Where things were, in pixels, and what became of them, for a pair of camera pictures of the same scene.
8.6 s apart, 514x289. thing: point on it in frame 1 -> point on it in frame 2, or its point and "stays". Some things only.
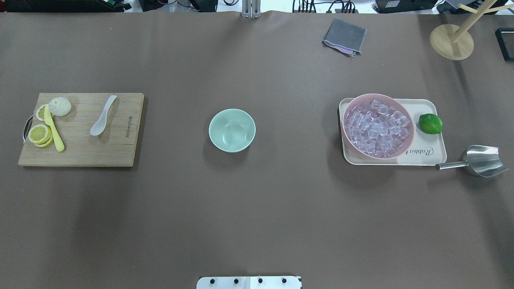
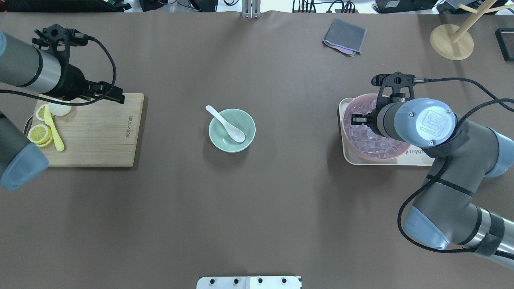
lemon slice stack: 40,135 stays
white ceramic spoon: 98,128 -> 236,135
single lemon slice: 40,112 stays
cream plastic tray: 423,149 stays
